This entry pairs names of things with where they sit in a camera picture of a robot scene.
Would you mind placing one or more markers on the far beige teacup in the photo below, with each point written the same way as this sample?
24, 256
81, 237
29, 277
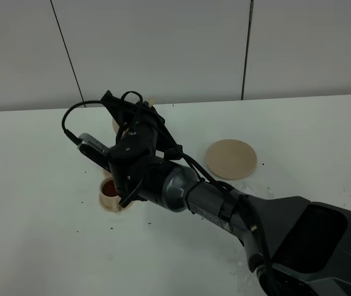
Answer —
106, 173

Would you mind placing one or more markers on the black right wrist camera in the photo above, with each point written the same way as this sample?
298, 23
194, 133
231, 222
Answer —
94, 150

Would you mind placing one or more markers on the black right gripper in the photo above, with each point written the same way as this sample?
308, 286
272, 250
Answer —
131, 111

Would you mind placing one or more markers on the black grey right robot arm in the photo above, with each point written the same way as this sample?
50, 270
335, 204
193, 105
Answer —
293, 245

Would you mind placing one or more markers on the near beige teacup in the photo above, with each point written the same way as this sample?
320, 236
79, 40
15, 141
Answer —
108, 196

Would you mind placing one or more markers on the beige ceramic teapot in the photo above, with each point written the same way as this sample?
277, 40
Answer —
150, 102

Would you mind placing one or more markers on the round beige teapot saucer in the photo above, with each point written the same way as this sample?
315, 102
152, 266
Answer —
231, 159

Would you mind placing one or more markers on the beige teacup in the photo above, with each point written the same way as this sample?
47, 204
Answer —
108, 196
106, 173

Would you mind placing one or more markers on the near beige cup saucer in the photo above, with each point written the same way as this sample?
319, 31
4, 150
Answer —
129, 205

